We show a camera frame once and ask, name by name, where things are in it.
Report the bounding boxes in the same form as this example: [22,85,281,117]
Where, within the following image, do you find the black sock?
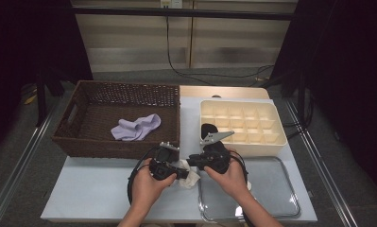
[200,123,220,141]

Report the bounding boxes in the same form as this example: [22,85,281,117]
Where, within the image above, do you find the lilac sock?
[110,113,163,142]

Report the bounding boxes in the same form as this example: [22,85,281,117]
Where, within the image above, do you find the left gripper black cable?
[127,150,159,206]

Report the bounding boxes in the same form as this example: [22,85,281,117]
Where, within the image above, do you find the black floor cables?
[282,88,315,140]

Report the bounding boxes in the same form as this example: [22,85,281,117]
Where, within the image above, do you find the metal floor rail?
[284,98,360,227]
[0,100,62,227]

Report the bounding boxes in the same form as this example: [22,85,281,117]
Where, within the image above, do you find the light wooden board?
[179,85,271,100]

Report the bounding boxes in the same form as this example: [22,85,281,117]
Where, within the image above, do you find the black metal stand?
[34,72,66,128]

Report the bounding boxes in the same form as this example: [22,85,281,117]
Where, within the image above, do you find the small yellow object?
[23,94,38,106]

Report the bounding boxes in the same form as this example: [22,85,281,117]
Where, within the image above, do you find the dark curtain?
[0,0,94,159]
[270,0,377,202]

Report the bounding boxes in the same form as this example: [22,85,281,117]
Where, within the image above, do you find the cream divided organizer box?
[198,100,289,158]

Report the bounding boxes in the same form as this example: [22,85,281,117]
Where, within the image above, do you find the white wall socket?
[160,0,184,9]

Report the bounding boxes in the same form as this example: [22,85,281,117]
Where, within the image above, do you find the clear plastic lid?
[197,155,302,222]

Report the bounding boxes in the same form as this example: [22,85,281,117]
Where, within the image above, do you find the black hanging wall cable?
[165,15,275,88]

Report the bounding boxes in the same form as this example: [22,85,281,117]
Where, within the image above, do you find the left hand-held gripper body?
[148,141,181,182]

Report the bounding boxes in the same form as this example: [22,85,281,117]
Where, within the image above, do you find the brown wicker basket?
[51,79,181,162]

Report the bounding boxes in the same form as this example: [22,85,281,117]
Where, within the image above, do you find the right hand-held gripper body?
[198,130,235,175]

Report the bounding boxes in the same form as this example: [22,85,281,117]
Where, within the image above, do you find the person's left hand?
[132,158,178,216]

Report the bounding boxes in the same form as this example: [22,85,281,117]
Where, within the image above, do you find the black horizontal bar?
[71,7,299,22]

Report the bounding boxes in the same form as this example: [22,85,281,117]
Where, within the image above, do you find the person's right hand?
[204,150,248,201]

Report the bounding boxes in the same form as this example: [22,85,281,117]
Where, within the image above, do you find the white sock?
[173,159,201,189]

